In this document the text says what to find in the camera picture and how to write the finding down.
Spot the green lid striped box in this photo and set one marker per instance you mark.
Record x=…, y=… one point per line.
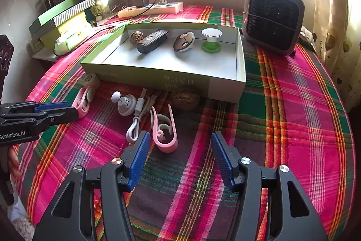
x=56, y=11

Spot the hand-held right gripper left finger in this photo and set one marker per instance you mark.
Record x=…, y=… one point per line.
x=138, y=162

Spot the white power strip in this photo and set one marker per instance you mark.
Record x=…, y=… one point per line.
x=158, y=8

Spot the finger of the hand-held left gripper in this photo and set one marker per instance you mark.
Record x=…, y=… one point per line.
x=65, y=114
x=50, y=107

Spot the small green tin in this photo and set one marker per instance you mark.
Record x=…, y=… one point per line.
x=96, y=11

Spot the brown walnut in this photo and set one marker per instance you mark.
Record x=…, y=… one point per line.
x=184, y=99
x=137, y=37

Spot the cream heart print curtain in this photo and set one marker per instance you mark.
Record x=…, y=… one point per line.
x=332, y=32

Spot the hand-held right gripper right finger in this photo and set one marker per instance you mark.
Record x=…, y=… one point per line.
x=222, y=162

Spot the black remote control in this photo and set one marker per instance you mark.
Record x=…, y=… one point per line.
x=152, y=42

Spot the green tissue pack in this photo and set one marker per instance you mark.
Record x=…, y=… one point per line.
x=67, y=43

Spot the green and white spool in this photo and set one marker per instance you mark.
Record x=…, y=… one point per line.
x=211, y=46

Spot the green cardboard box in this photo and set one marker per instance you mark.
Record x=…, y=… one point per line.
x=127, y=75

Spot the white round patterned case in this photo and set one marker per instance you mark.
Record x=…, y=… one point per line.
x=90, y=80

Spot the white round ball gadget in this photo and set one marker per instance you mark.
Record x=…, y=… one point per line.
x=127, y=108

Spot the plaid blanket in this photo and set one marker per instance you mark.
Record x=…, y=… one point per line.
x=282, y=116

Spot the black round disc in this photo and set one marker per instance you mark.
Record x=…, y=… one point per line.
x=183, y=44

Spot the grey space heater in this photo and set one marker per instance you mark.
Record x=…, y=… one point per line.
x=273, y=20

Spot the pink ear hook clip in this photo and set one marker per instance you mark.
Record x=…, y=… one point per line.
x=81, y=108
x=166, y=146

